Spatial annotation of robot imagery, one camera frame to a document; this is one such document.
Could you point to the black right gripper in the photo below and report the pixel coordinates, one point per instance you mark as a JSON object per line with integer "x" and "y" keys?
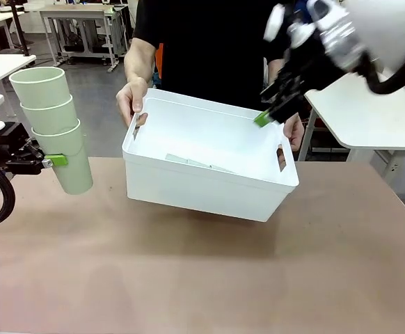
{"x": 303, "y": 66}

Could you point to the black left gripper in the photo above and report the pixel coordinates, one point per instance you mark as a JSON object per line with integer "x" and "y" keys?
{"x": 4, "y": 142}

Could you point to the white plastic storage basket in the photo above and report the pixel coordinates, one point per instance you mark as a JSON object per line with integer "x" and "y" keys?
{"x": 188, "y": 195}

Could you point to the person left forearm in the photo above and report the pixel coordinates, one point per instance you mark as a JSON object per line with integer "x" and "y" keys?
{"x": 273, "y": 71}

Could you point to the person right forearm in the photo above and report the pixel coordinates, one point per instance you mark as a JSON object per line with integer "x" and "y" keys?
{"x": 138, "y": 62}

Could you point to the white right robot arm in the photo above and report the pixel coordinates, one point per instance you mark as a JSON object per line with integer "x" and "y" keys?
{"x": 390, "y": 28}

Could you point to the person left hand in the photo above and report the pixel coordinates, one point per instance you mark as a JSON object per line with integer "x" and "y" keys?
{"x": 295, "y": 132}

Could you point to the person right hand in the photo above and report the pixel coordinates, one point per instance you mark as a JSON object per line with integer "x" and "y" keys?
{"x": 131, "y": 97}

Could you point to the person in black t-shirt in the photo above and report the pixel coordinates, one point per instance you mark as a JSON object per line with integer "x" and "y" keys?
{"x": 206, "y": 52}

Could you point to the white desk with grey leg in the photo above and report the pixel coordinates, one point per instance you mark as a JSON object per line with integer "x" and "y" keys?
{"x": 0, "y": 69}

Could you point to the white side table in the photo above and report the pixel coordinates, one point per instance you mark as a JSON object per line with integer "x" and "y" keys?
{"x": 380, "y": 121}

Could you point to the black stand pole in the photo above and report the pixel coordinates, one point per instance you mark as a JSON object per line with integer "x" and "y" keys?
{"x": 18, "y": 31}

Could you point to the grey metal workbench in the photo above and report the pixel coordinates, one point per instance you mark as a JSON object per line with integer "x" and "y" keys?
{"x": 77, "y": 14}

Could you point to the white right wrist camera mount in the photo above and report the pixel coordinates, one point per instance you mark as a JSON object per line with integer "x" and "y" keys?
{"x": 273, "y": 21}

